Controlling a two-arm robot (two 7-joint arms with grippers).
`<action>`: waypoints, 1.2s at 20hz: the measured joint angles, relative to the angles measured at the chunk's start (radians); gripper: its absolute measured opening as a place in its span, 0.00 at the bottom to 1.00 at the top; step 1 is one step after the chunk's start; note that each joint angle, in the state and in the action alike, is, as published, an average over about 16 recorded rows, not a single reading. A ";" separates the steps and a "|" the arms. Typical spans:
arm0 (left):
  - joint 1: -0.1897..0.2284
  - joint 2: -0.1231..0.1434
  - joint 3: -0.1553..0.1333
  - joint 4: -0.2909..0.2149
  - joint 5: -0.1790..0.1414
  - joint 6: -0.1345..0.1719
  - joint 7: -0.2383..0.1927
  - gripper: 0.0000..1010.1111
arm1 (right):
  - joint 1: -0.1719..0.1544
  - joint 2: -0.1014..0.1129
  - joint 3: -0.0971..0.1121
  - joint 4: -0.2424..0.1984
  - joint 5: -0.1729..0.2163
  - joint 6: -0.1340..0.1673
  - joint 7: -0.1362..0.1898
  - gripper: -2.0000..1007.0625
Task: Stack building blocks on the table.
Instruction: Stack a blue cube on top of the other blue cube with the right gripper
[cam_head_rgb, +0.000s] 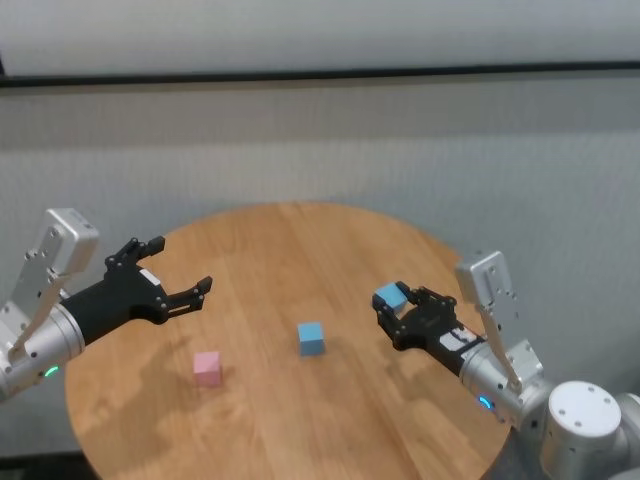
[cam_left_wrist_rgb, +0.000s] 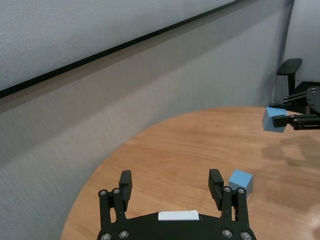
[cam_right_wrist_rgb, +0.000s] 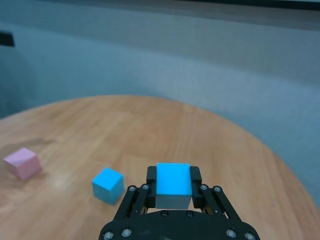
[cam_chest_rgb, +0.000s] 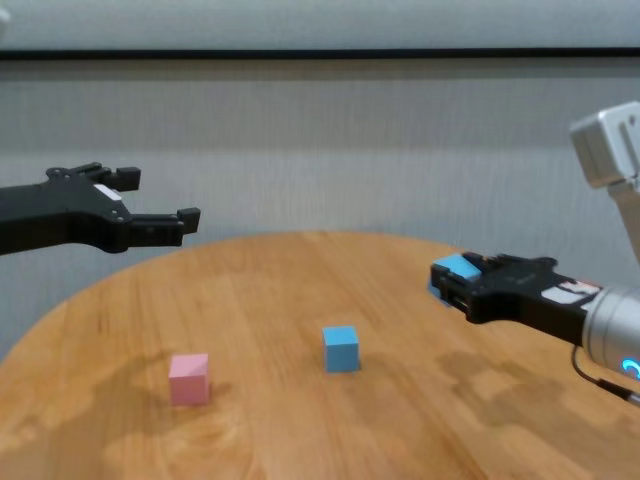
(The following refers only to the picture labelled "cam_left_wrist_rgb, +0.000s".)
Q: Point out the black wall rail strip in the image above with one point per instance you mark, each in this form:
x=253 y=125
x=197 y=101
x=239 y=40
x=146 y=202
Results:
x=100 y=54

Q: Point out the blue cube block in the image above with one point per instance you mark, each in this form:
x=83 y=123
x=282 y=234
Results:
x=268 y=122
x=241 y=181

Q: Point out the black office chair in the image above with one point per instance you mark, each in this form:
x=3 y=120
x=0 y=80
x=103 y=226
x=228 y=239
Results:
x=290 y=65

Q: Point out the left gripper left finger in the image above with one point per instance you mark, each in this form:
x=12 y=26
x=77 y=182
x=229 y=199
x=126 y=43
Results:
x=125 y=185

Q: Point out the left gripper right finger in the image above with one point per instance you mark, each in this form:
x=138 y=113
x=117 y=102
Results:
x=215 y=187

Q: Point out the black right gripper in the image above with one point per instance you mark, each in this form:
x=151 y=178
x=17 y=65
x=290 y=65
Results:
x=315 y=100

